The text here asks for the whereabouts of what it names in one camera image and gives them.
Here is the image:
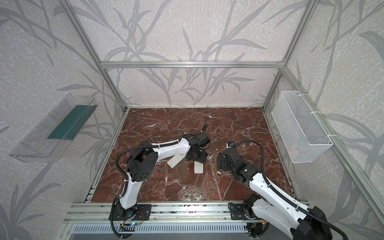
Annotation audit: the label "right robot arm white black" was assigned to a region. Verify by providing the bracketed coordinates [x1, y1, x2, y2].
[218, 141, 348, 240]

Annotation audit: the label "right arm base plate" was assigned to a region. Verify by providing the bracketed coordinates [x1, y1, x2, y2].
[228, 203, 257, 220]

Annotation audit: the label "clear plastic wall bin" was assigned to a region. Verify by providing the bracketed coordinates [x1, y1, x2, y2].
[10, 94, 98, 163]

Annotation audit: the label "white wire mesh basket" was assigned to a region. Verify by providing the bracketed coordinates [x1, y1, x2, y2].
[272, 91, 333, 164]

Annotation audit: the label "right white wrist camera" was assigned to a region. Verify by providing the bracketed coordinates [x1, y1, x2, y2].
[227, 141, 236, 149]

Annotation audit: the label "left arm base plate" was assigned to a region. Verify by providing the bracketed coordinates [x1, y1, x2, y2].
[109, 203, 152, 221]

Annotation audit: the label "white remote control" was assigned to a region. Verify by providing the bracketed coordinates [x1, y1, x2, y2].
[167, 154, 187, 169]
[194, 162, 204, 175]

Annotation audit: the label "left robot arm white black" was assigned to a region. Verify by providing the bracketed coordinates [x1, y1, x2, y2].
[109, 124, 211, 221]

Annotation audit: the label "aluminium mounting rail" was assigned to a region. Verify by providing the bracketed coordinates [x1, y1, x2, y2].
[64, 202, 232, 224]

